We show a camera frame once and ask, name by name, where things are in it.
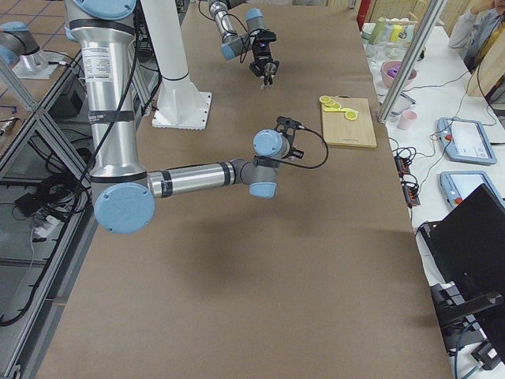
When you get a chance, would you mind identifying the steel jigger measuring cup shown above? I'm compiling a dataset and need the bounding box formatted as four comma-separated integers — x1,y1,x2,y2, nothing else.
264,62,276,88

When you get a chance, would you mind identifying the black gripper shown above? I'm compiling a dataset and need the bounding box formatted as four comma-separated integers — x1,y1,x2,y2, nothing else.
249,41,279,88
284,147,304,159

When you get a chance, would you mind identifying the pink plastic cup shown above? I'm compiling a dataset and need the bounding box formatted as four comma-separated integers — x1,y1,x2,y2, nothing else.
397,110,417,130

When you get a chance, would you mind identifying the aluminium frame post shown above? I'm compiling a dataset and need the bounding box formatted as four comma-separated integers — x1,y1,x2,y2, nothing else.
377,0,447,124

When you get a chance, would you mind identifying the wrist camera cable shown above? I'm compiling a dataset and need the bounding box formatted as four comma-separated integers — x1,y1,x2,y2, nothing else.
275,125,330,170
220,11,257,64

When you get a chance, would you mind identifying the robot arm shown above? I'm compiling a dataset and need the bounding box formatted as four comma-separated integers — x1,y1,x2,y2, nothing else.
197,1,279,89
65,1,303,234

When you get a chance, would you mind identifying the lemon slice by knife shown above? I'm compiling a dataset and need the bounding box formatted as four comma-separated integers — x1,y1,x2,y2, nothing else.
344,111,358,121

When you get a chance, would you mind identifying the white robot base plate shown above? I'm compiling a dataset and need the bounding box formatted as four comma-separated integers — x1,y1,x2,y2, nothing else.
152,90,212,130

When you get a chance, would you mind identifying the yellow plastic knife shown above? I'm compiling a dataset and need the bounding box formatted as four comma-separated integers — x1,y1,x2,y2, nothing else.
323,107,355,113

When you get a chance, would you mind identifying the pink bowl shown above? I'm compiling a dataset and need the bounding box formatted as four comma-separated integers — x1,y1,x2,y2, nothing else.
380,61,417,88

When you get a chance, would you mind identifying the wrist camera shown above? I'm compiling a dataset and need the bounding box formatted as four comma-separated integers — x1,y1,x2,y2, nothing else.
275,116,301,147
255,30,277,43

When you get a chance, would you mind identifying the yellow cup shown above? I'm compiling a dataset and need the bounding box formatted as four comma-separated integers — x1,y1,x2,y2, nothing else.
390,24,403,43

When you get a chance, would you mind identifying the green cup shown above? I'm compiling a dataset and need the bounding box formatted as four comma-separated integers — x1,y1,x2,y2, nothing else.
361,17,387,45

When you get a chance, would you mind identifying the black monitor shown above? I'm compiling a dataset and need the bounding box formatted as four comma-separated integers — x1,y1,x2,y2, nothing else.
420,184,504,358

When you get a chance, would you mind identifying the wooden cutting board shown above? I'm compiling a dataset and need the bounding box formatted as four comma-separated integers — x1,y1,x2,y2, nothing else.
320,96,377,148

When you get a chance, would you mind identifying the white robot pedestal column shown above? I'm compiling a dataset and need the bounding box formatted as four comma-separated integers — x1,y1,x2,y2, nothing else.
140,0,213,130

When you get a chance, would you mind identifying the upper teach pendant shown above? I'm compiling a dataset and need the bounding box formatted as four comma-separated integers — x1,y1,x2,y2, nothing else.
436,117,497,166

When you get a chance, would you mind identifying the lower teach pendant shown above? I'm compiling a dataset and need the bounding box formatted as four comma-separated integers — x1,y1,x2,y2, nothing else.
439,171,494,208

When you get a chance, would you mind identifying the seated person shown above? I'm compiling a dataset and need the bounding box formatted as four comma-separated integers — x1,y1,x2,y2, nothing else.
448,0,504,72

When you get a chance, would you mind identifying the teach pendant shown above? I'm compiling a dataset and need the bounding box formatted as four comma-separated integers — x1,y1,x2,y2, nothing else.
439,171,494,208
436,117,497,166

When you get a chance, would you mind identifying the black power strip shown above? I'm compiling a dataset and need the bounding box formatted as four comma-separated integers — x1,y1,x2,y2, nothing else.
395,156,421,208

